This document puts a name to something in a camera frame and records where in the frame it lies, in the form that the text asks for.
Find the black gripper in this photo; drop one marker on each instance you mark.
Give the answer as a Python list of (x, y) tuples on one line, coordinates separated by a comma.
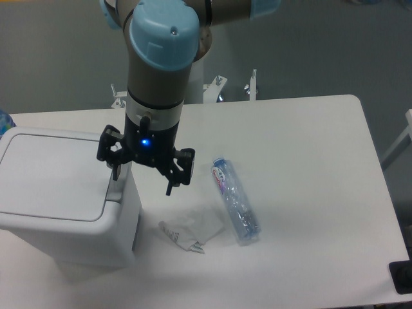
[(155, 149)]

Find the white trash can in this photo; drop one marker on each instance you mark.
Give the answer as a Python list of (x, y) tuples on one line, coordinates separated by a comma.
[(57, 196)]

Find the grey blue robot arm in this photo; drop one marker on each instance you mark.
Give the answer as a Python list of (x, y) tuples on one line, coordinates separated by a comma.
[(163, 40)]

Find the crumpled white paper wrapper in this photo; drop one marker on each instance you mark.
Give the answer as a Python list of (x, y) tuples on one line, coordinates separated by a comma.
[(191, 230)]

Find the crushed clear plastic bottle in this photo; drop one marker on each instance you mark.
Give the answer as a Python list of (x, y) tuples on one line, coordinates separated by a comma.
[(243, 219)]

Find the blue patterned object at left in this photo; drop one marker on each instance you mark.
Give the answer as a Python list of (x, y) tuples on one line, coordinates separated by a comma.
[(6, 122)]

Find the black clamp at table edge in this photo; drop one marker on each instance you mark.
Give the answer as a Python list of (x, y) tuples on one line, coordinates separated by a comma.
[(401, 276)]

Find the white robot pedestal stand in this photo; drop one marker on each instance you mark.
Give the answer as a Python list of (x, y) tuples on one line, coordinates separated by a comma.
[(198, 92)]

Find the white frame at right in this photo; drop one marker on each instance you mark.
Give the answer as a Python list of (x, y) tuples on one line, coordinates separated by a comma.
[(400, 144)]

